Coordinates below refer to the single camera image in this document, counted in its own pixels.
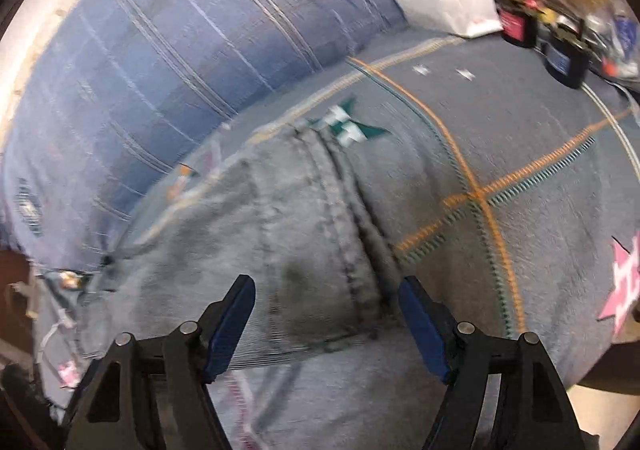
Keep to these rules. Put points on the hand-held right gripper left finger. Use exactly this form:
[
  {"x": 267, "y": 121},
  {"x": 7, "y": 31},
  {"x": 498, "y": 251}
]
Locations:
[{"x": 231, "y": 330}]

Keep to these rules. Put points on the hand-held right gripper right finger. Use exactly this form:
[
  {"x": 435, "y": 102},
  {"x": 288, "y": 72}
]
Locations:
[{"x": 423, "y": 326}]

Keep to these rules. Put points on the grey denim pants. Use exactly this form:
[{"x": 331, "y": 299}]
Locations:
[{"x": 305, "y": 250}]

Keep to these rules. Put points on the grey star-print bed sheet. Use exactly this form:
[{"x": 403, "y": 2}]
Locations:
[{"x": 500, "y": 190}]

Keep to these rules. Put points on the blue striped pillow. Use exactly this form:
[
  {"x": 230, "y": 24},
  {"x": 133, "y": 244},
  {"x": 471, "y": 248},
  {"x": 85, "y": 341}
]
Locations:
[{"x": 165, "y": 65}]

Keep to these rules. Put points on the black jar with blue label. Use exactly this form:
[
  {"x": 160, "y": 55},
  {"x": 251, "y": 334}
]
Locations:
[{"x": 565, "y": 61}]

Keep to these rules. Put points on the black jar with pink label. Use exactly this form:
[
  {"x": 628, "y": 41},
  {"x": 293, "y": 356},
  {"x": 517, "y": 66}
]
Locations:
[{"x": 518, "y": 26}]

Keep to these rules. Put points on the clear plastic bag of clutter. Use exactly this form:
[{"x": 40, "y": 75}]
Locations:
[{"x": 595, "y": 10}]

